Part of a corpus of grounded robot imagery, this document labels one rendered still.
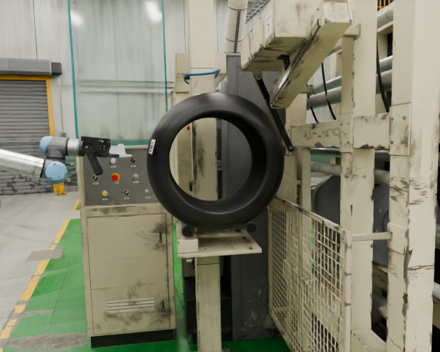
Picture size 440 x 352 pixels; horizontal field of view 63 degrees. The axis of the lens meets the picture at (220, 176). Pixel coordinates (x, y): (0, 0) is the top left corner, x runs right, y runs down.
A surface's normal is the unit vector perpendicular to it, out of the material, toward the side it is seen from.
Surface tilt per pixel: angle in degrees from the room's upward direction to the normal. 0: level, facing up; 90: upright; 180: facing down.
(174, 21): 90
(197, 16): 90
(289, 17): 90
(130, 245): 90
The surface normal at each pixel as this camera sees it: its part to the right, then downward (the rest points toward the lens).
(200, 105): 0.08, -0.08
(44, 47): 0.29, 0.08
